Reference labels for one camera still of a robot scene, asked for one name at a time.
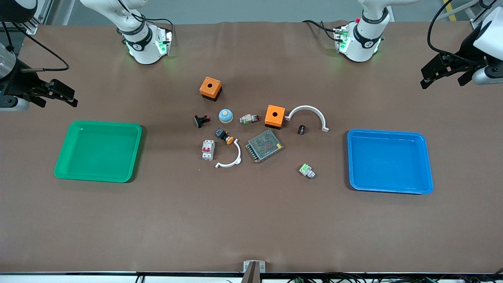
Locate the white red circuit breaker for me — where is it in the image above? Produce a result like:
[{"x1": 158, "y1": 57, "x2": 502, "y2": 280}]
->
[{"x1": 202, "y1": 140, "x2": 216, "y2": 161}]

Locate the green plastic tray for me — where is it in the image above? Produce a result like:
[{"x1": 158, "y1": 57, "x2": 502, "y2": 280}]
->
[{"x1": 54, "y1": 120, "x2": 143, "y2": 183}]

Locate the blue plastic tray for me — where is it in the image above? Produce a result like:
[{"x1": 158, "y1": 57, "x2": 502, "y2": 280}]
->
[{"x1": 347, "y1": 129, "x2": 434, "y2": 195}]

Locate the orange black button box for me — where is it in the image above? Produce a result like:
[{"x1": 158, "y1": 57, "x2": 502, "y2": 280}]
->
[
  {"x1": 264, "y1": 105, "x2": 286, "y2": 129},
  {"x1": 199, "y1": 76, "x2": 223, "y2": 102}
]

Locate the black orange-capped push button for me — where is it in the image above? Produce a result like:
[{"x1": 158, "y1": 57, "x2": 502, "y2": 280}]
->
[{"x1": 215, "y1": 129, "x2": 235, "y2": 145}]

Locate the metal mesh power supply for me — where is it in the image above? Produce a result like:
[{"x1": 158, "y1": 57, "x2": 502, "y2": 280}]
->
[{"x1": 245, "y1": 129, "x2": 284, "y2": 164}]

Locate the brown table cover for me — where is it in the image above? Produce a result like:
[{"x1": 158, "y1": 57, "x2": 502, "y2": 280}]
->
[{"x1": 0, "y1": 20, "x2": 503, "y2": 274}]

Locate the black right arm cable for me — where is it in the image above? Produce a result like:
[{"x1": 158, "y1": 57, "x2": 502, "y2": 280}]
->
[{"x1": 0, "y1": 20, "x2": 70, "y2": 73}]

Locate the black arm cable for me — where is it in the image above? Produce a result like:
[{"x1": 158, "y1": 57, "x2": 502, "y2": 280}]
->
[
  {"x1": 0, "y1": 20, "x2": 70, "y2": 73},
  {"x1": 428, "y1": 0, "x2": 496, "y2": 63}
]

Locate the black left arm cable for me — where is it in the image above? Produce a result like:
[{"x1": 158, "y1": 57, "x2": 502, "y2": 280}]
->
[{"x1": 428, "y1": 0, "x2": 496, "y2": 63}]

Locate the aluminium frame profile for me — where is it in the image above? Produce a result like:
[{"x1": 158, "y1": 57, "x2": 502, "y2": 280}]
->
[
  {"x1": 12, "y1": 0, "x2": 53, "y2": 35},
  {"x1": 469, "y1": 0, "x2": 496, "y2": 30}
]

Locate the black right base cable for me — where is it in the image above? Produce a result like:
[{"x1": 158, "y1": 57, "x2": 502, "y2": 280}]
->
[{"x1": 132, "y1": 14, "x2": 176, "y2": 39}]

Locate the black base cable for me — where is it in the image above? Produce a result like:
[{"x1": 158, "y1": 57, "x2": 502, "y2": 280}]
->
[
  {"x1": 302, "y1": 20, "x2": 339, "y2": 42},
  {"x1": 132, "y1": 14, "x2": 176, "y2": 39}
]

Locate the black left base cable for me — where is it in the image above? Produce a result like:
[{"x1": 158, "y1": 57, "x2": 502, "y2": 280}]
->
[{"x1": 302, "y1": 20, "x2": 339, "y2": 42}]

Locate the large white curved bracket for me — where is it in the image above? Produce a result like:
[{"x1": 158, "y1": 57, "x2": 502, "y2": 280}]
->
[{"x1": 285, "y1": 105, "x2": 330, "y2": 132}]

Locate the small white curved bracket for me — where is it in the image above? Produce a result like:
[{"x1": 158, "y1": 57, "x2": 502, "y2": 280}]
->
[{"x1": 215, "y1": 140, "x2": 242, "y2": 169}]

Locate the grey metal table bracket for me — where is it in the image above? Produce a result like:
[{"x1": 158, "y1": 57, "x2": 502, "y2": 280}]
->
[{"x1": 243, "y1": 260, "x2": 266, "y2": 283}]

